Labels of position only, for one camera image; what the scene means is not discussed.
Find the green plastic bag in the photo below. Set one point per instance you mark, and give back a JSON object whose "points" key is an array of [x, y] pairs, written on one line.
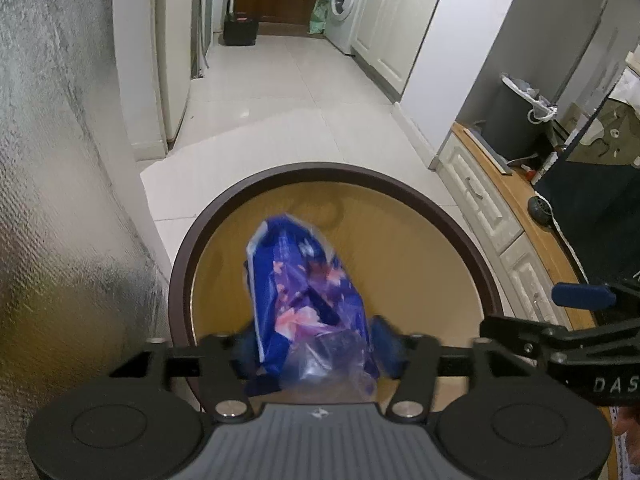
{"points": [[320, 15]]}

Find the dark printed panel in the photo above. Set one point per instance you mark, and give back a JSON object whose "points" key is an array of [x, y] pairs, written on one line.
{"points": [[575, 210]]}

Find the grey bin with white liner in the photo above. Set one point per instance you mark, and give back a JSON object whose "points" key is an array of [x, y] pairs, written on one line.
{"points": [[500, 120]]}

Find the low cabinet with wooden top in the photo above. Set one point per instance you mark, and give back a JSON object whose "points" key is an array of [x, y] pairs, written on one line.
{"points": [[480, 195]]}

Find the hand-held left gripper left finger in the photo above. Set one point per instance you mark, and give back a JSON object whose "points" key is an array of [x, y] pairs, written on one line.
{"points": [[247, 355]]}

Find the blue floral plastic packet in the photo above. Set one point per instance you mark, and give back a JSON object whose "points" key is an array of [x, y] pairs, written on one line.
{"points": [[295, 300]]}

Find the yellow bin with brown rim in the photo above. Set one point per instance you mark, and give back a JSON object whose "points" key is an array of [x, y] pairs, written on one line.
{"points": [[415, 270]]}

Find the white washing machine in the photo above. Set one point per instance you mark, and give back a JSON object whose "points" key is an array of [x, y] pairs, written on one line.
{"points": [[345, 5]]}

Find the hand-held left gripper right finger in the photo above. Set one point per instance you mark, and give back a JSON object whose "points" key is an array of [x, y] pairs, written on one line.
{"points": [[387, 347]]}

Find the white refrigerator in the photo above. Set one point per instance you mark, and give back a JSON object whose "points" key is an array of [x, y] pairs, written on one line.
{"points": [[175, 60]]}

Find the white kitchen base cabinets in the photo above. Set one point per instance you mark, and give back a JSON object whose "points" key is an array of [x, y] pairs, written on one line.
{"points": [[395, 25]]}

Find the grey bar tool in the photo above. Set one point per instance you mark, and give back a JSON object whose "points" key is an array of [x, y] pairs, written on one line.
{"points": [[487, 150]]}

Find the small black round gadget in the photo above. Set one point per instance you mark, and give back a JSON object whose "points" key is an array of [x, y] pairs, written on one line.
{"points": [[540, 208]]}

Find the small black crate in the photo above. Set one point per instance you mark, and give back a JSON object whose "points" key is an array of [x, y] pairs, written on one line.
{"points": [[240, 32]]}

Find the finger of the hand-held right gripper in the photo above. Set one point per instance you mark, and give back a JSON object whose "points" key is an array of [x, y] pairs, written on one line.
{"points": [[582, 295], [520, 335]]}

